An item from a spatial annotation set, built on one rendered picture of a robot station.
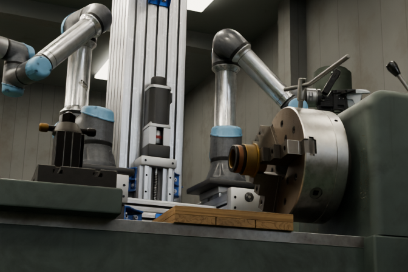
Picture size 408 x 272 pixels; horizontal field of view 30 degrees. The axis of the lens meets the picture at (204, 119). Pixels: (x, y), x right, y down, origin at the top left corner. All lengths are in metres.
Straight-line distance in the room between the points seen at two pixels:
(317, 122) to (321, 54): 6.98
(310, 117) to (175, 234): 0.51
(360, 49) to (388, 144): 6.31
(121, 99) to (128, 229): 1.19
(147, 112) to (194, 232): 1.09
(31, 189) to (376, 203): 0.85
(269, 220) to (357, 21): 6.69
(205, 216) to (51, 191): 0.37
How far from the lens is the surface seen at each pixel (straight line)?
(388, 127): 2.03
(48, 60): 2.57
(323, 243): 1.93
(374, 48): 8.08
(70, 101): 2.79
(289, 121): 2.08
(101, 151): 2.60
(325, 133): 2.02
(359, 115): 2.06
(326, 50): 8.91
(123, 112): 2.87
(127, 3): 3.04
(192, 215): 1.81
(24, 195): 1.69
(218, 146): 2.78
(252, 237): 1.86
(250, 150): 2.04
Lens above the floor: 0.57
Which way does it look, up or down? 17 degrees up
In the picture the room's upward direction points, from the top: 1 degrees clockwise
